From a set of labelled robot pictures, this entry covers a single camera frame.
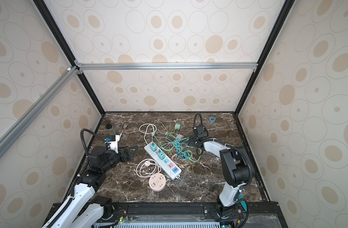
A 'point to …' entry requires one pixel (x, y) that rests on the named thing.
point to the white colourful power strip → (169, 168)
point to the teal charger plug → (153, 147)
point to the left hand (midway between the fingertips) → (136, 146)
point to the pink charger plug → (179, 137)
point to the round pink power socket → (157, 182)
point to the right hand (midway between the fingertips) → (194, 140)
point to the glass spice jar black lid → (109, 128)
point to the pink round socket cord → (147, 167)
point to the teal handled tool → (243, 203)
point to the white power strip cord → (148, 133)
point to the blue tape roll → (212, 119)
